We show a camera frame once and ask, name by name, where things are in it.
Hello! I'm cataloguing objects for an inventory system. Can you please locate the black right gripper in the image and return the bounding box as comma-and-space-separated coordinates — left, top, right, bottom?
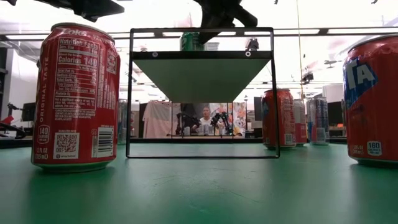
193, 0, 259, 45

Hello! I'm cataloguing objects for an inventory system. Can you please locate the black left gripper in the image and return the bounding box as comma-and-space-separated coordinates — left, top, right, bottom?
34, 0, 126, 23

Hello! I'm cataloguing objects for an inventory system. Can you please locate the green soda can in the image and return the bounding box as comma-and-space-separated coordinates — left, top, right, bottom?
179, 32, 206, 52

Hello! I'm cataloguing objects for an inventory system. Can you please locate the silver red soda can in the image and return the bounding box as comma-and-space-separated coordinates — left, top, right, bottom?
292, 98, 308, 147

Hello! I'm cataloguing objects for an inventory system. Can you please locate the red Fanta can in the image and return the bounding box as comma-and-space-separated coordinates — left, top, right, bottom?
261, 88, 297, 149
343, 33, 398, 169

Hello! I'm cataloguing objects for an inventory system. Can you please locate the black mounted device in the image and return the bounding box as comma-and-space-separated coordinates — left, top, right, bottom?
245, 37, 260, 52

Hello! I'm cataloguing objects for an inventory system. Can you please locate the floral hanging cloth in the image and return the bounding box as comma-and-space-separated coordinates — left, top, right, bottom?
217, 101, 247, 138

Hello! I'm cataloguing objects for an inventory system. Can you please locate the person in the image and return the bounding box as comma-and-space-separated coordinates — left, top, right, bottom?
191, 105, 218, 136

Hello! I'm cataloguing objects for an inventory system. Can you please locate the black monitor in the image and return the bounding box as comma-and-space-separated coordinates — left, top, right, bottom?
21, 101, 37, 123
327, 101, 345, 127
253, 96, 264, 130

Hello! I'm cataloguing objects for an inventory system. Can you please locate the red Coke can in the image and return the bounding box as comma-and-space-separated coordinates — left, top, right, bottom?
30, 22, 121, 174

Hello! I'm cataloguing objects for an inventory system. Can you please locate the white pink hanging cloth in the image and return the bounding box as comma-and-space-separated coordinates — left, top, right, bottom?
142, 100, 174, 139

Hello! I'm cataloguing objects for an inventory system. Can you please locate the dark storage rack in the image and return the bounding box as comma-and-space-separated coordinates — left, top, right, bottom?
0, 46, 9, 121

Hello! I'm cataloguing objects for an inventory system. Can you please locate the white cabinet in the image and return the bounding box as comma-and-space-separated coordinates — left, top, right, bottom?
322, 83, 346, 103

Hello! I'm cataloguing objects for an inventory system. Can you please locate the slim blue silver can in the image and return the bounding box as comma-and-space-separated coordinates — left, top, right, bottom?
306, 96, 331, 146

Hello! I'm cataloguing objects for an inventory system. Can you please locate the wooden shelf black metal frame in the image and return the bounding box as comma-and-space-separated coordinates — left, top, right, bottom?
125, 27, 280, 159

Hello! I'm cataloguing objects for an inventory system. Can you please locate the thin hanging cable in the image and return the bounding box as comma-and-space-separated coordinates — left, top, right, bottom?
295, 0, 305, 103

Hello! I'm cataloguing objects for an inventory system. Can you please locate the black ceiling camera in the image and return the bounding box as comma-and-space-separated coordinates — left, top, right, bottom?
300, 72, 315, 85

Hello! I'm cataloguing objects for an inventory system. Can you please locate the black metal rig frame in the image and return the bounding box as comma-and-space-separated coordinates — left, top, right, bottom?
0, 136, 348, 149

